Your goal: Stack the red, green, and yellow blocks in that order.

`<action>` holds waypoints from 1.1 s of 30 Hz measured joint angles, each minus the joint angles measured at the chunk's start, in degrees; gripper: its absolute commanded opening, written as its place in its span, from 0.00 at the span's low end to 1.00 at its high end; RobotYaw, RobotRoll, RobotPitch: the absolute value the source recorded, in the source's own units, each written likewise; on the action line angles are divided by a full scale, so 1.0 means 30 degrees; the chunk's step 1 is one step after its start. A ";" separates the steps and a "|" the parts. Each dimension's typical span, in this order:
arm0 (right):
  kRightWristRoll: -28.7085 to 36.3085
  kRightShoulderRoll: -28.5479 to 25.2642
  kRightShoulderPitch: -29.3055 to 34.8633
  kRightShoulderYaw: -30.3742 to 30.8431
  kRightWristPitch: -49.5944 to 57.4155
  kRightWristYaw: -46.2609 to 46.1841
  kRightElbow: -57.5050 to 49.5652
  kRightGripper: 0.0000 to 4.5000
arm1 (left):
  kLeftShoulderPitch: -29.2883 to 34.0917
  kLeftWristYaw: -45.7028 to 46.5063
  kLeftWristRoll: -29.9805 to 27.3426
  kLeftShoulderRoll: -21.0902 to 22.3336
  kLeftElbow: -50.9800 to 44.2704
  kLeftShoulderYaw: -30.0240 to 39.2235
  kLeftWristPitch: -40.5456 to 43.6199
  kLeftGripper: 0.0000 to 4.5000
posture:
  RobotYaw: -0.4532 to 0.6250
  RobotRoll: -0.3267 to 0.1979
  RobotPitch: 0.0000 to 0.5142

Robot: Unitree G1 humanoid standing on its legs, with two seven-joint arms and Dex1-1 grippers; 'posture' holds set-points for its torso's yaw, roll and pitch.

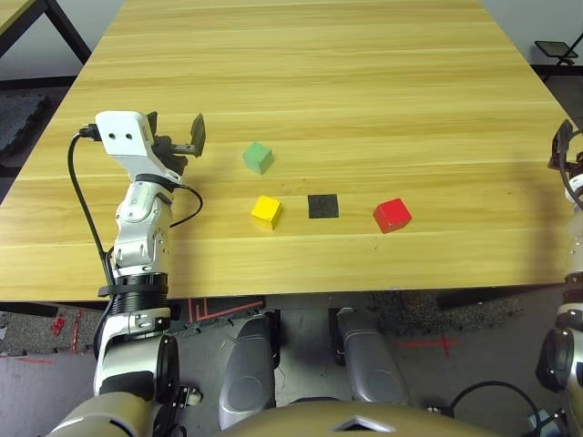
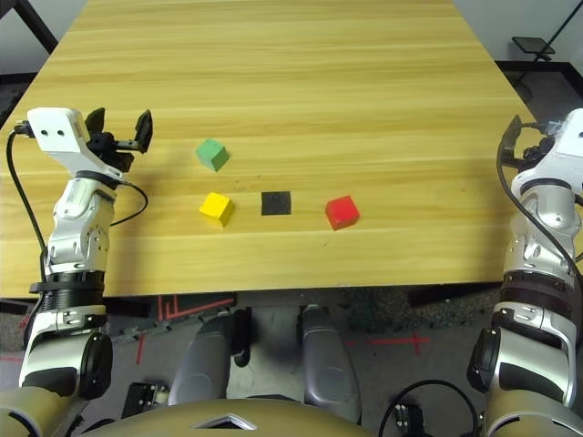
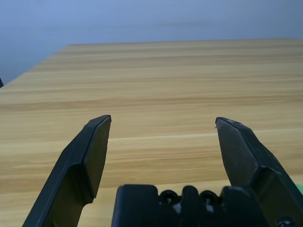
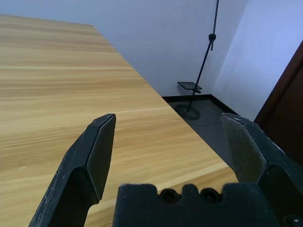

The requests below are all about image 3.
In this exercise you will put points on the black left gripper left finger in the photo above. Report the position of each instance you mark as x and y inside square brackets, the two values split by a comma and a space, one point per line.
[73, 160]

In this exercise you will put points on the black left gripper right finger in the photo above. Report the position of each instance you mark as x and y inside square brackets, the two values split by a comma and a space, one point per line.
[255, 153]

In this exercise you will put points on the green wooden block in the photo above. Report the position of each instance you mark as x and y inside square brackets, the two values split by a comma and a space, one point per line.
[299, 189]

